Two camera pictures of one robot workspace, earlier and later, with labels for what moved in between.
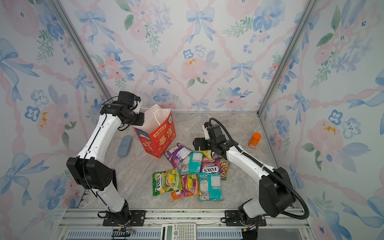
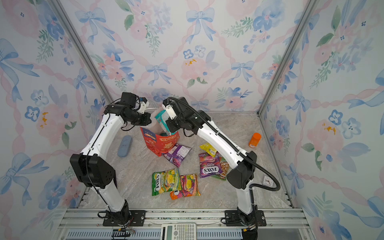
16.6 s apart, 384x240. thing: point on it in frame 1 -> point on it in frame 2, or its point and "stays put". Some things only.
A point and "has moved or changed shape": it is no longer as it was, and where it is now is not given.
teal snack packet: x=195 y=162 -> x=162 y=118
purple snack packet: x=177 y=154 stays put
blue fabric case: x=125 y=146 stays put
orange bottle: x=255 y=140 stays put
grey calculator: x=178 y=231 stays put
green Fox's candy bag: x=166 y=181 stays put
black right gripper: x=202 y=141 -> x=170 y=125
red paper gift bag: x=158 y=132 has moved or changed shape
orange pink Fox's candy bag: x=190 y=186 stays put
